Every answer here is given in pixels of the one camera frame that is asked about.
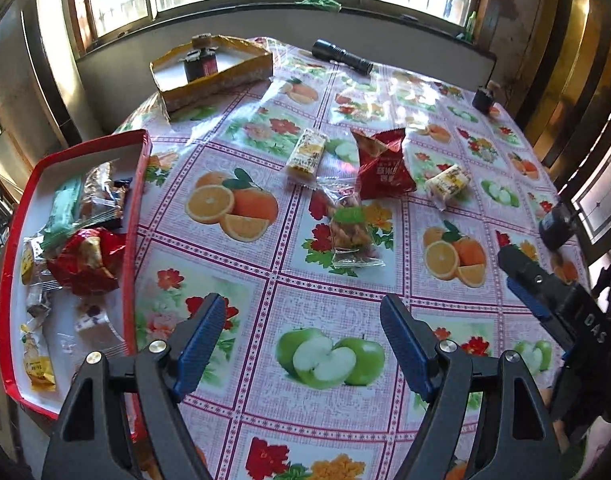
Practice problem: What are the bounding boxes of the floral plastic tablecloth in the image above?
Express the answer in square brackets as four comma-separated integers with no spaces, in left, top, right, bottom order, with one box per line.
[123,38,587,479]

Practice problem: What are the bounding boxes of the red pyramid snack bag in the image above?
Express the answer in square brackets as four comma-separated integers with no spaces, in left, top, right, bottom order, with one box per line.
[351,128,416,200]

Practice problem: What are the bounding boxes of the yellow biscuit packet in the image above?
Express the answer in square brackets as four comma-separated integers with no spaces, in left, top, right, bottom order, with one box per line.
[20,238,36,285]

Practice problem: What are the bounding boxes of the yellow cardboard box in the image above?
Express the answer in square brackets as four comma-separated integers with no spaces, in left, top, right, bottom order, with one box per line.
[149,34,273,114]

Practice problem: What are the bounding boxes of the white nougat candy packet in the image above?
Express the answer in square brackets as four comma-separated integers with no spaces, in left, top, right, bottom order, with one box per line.
[74,304,117,348]

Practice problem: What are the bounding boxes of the large red snack bag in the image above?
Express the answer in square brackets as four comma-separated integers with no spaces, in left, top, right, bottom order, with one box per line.
[46,228,126,297]

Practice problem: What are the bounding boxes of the yellow snack packet in tray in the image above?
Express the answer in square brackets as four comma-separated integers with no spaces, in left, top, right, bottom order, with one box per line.
[20,324,56,392]

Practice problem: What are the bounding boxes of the green cloth on windowsill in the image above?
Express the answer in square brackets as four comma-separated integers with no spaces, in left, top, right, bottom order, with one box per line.
[299,0,342,13]

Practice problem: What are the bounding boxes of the black snack packet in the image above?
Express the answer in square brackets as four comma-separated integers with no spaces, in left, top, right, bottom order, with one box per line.
[109,178,132,219]

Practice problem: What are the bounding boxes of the red rectangular tray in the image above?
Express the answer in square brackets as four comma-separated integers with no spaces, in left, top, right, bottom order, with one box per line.
[0,129,152,419]

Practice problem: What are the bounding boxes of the small yellow packet on table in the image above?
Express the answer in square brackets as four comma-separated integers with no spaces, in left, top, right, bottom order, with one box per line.
[425,164,470,211]

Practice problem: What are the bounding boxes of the yellow wafer packet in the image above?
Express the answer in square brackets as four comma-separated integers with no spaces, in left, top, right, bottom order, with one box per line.
[284,128,328,185]

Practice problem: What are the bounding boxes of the dark bottle in box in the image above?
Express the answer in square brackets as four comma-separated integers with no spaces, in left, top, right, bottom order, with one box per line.
[183,34,218,82]

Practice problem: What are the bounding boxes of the dark cup with straw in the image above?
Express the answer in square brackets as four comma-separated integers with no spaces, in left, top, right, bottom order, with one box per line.
[539,202,581,252]

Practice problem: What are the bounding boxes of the clear packet brown snacks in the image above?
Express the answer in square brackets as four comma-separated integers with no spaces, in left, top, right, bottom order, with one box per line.
[316,177,385,269]

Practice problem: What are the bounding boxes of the clear rice cracker packet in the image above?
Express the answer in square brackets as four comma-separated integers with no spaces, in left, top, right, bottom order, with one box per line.
[79,162,116,220]

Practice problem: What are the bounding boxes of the black flashlight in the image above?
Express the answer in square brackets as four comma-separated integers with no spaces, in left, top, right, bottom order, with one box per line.
[311,39,374,76]

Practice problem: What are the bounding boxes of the green wafer packet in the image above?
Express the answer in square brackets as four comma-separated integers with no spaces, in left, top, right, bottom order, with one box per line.
[40,176,83,252]

